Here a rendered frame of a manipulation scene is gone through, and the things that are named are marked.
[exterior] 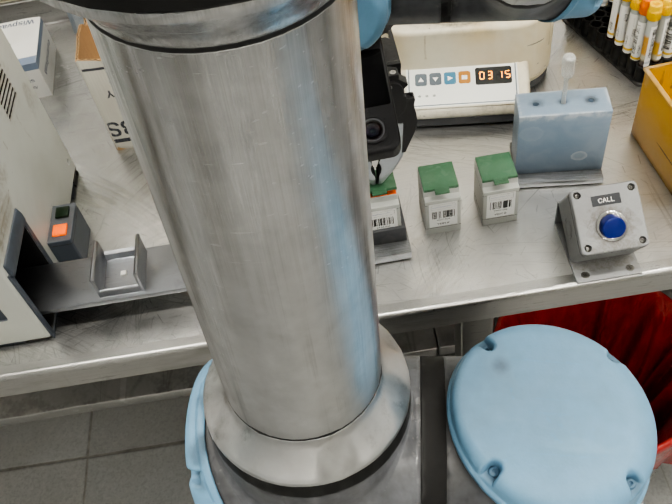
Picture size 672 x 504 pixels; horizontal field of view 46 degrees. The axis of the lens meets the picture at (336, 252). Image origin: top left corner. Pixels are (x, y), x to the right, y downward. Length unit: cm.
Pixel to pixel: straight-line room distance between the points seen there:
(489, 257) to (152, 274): 37
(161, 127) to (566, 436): 28
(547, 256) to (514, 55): 27
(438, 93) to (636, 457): 66
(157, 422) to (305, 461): 147
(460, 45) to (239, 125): 79
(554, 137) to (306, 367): 63
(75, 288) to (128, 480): 97
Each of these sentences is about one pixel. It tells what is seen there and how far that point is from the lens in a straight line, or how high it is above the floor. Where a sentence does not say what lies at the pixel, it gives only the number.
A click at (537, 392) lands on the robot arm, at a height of 118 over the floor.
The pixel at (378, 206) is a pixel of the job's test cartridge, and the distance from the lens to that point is 85.
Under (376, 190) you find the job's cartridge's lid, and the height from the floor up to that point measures 96.
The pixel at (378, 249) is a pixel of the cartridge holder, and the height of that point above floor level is 89.
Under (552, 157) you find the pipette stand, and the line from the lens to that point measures 95.
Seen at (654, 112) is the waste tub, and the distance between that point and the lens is 98.
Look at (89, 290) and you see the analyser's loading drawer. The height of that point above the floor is 91.
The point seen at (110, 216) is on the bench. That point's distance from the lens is 103.
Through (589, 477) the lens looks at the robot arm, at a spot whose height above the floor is 118.
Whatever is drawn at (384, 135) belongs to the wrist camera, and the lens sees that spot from 69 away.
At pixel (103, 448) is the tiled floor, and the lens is 189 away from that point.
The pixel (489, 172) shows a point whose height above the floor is 94.
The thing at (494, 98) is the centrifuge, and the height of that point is 91.
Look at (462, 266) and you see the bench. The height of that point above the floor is 88.
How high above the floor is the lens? 158
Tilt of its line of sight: 51 degrees down
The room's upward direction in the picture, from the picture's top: 11 degrees counter-clockwise
